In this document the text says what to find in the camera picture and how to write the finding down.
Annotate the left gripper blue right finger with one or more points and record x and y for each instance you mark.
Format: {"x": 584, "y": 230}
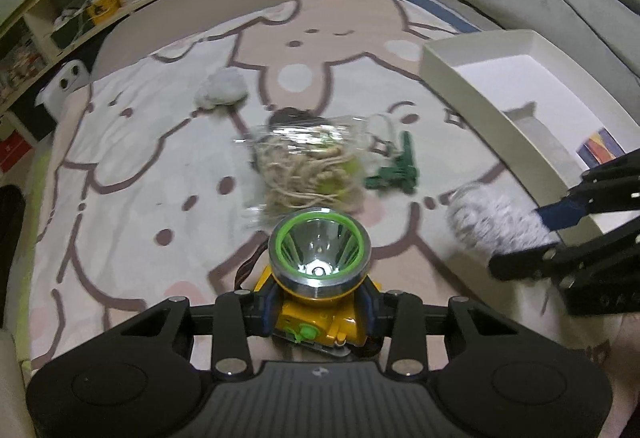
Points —
{"x": 400, "y": 317}

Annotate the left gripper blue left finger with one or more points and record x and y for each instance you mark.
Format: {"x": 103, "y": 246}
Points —
{"x": 236, "y": 318}

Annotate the yellow cup on shelf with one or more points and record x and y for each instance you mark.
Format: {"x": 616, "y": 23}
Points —
{"x": 100, "y": 11}

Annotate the white crumpled tissue ball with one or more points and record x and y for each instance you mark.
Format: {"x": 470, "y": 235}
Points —
{"x": 225, "y": 87}

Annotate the yellow headlamp with strap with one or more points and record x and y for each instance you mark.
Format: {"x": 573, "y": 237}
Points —
{"x": 318, "y": 258}

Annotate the cartoon bear print blanket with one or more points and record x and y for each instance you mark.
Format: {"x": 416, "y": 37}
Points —
{"x": 153, "y": 192}

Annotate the red box on low shelf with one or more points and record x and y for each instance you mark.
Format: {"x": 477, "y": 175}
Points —
{"x": 12, "y": 150}

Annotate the black box with cables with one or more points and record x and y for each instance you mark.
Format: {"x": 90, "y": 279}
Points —
{"x": 70, "y": 26}

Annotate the plastic bag of beige cord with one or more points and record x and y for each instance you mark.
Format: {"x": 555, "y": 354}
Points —
{"x": 297, "y": 163}

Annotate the white small heater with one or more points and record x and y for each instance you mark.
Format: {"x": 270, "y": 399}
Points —
{"x": 73, "y": 75}

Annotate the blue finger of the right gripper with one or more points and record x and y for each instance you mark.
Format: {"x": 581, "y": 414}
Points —
{"x": 609, "y": 188}
{"x": 558, "y": 260}

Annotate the colourful dotted card pack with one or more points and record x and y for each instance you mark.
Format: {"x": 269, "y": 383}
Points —
{"x": 600, "y": 148}

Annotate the dark brown cushion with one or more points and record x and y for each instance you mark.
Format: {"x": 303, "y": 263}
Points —
{"x": 12, "y": 203}

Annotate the green plastic clip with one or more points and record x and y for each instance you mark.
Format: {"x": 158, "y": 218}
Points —
{"x": 401, "y": 174}

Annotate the white shallow cardboard box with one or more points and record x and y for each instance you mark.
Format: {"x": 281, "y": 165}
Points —
{"x": 532, "y": 104}

